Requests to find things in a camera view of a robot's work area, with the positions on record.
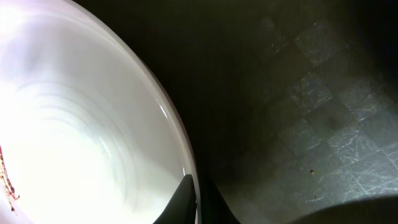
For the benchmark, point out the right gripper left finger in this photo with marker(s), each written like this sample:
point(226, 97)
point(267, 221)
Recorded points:
point(182, 207)

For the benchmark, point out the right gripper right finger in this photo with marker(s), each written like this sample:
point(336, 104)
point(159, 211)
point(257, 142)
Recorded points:
point(214, 209)

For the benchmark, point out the pinkish white plate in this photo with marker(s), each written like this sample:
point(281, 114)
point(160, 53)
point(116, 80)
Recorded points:
point(88, 135)

